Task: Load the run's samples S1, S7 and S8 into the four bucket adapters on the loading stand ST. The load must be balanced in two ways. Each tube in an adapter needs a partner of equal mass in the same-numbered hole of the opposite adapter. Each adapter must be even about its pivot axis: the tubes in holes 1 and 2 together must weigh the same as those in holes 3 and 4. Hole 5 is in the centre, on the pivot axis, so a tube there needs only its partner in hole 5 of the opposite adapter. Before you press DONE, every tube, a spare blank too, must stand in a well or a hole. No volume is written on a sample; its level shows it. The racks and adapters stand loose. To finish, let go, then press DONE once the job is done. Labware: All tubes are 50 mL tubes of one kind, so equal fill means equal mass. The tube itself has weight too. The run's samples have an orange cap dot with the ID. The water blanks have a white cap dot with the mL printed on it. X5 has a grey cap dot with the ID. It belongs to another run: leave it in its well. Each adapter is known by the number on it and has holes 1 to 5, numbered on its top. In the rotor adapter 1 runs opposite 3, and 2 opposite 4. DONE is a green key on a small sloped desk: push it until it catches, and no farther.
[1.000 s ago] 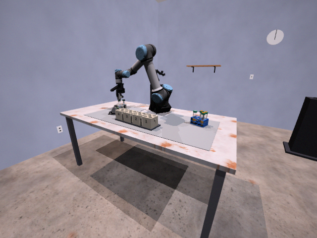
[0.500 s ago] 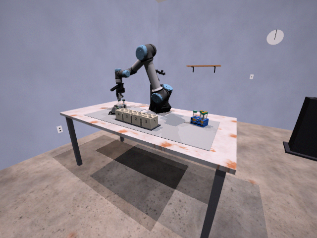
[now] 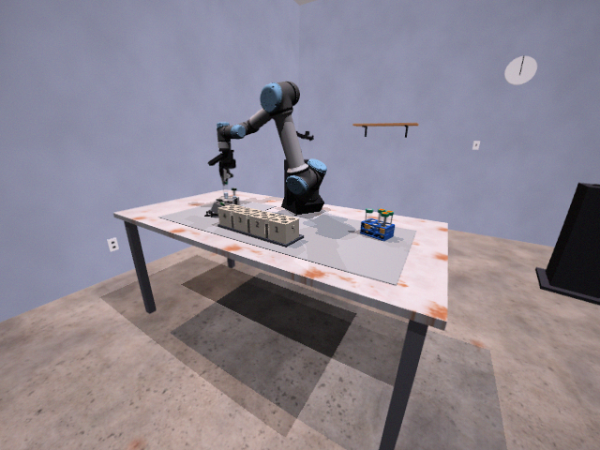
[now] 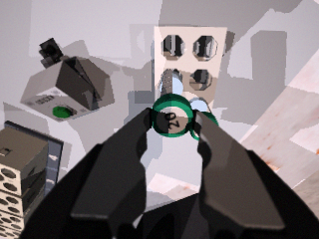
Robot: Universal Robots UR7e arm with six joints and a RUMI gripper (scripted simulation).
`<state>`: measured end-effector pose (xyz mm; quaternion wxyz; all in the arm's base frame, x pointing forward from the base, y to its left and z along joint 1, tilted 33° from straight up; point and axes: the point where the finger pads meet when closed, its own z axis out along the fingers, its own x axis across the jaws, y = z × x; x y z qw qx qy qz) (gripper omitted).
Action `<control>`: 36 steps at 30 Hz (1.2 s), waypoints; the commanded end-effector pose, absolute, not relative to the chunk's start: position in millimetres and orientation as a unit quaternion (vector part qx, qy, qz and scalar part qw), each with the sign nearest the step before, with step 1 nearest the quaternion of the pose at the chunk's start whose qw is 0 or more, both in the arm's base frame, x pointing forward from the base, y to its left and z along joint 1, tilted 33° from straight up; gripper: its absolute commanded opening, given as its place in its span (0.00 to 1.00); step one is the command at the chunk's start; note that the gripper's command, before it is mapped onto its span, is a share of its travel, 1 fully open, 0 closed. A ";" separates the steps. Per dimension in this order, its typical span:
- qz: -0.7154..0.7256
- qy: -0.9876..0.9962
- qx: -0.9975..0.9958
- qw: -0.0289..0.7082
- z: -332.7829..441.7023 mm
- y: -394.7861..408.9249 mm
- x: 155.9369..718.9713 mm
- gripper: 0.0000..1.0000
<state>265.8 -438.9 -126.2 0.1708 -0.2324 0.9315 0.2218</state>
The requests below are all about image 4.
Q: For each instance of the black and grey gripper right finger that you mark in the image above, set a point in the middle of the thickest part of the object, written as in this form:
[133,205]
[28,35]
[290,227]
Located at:
[241,193]

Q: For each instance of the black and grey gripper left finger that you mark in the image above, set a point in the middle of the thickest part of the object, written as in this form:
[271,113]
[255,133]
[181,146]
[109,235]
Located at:
[106,188]

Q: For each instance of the grey bench mat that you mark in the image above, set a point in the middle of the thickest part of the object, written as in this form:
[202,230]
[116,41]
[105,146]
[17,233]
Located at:
[268,42]

